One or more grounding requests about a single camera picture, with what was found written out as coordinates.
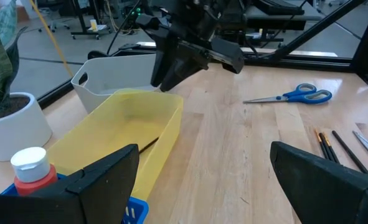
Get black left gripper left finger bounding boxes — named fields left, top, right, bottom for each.
left=0, top=143, right=140, bottom=224

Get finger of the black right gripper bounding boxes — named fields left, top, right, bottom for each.
left=210, top=39, right=245, bottom=75
left=151, top=30, right=209, bottom=93

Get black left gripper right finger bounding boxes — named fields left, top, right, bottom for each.
left=270, top=141, right=368, bottom=224

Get red paint bottle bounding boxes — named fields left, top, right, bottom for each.
left=10, top=146, right=59, bottom=197

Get thin black paintbrush orange bristles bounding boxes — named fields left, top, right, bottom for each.
left=139, top=137, right=159, bottom=154

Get blue-handled scissors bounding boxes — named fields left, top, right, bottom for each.
left=242, top=83, right=333, bottom=105

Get blue plastic basket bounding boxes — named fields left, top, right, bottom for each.
left=0, top=174, right=149, bottom=224

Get black computer tower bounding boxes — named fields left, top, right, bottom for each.
left=115, top=0, right=147, bottom=22

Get grey plastic bin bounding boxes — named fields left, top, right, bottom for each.
left=70, top=54, right=161, bottom=114

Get black side desk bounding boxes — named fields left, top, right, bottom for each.
left=242, top=0, right=326, bottom=43

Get yellow translucent plastic bin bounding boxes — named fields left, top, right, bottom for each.
left=46, top=88, right=184, bottom=202

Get white round plant pot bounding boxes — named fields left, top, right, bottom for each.
left=0, top=91, right=53, bottom=162

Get black rolling stand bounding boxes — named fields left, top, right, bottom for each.
left=70, top=0, right=113, bottom=40

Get rolling stool base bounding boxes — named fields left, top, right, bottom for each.
left=37, top=17, right=72, bottom=34

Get black aluminium table frame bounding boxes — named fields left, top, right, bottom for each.
left=37, top=0, right=368, bottom=110

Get yellow hanging cable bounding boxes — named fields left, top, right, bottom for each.
left=29, top=0, right=75, bottom=78

